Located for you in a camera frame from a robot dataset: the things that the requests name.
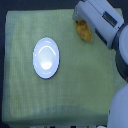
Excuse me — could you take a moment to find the white round plate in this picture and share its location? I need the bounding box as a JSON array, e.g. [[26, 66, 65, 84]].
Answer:
[[33, 37, 60, 79]]

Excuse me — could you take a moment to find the green table cloth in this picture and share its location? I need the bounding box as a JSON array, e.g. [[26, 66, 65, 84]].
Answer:
[[1, 7, 127, 125]]

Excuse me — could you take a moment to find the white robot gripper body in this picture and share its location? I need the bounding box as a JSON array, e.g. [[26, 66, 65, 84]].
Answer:
[[72, 0, 124, 49]]

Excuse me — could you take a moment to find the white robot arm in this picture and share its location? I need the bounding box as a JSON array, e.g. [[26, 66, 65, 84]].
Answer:
[[72, 0, 128, 128]]

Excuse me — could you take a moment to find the orange bread loaf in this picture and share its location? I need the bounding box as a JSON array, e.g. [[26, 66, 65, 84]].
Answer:
[[76, 21, 92, 42]]

